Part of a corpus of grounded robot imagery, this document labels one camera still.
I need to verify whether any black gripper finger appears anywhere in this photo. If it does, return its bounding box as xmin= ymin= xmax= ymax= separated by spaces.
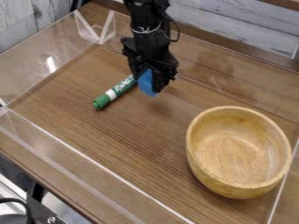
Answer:
xmin=129 ymin=56 xmax=149 ymax=80
xmin=153 ymin=69 xmax=170 ymax=93

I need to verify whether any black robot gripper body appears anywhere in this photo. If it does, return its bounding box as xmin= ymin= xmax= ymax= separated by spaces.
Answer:
xmin=121 ymin=27 xmax=179 ymax=80

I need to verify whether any blue foam block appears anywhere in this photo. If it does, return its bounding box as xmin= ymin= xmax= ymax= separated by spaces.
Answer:
xmin=138 ymin=69 xmax=157 ymax=97

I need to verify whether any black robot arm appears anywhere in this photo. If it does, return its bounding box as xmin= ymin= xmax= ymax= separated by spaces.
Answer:
xmin=121 ymin=0 xmax=181 ymax=95

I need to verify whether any light wooden bowl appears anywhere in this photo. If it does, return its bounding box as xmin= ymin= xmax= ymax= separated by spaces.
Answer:
xmin=186 ymin=106 xmax=293 ymax=200

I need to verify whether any green dry erase marker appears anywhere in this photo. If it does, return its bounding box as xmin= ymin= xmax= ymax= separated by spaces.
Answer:
xmin=93 ymin=75 xmax=137 ymax=110

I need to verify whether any clear acrylic tray wall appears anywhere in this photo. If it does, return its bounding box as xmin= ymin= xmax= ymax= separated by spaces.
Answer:
xmin=0 ymin=9 xmax=299 ymax=224

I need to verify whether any black metal table frame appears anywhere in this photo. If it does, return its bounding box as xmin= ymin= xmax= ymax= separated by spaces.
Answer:
xmin=0 ymin=156 xmax=62 ymax=224

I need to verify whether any black cable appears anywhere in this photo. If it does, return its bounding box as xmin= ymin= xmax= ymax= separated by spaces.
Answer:
xmin=0 ymin=197 xmax=42 ymax=224

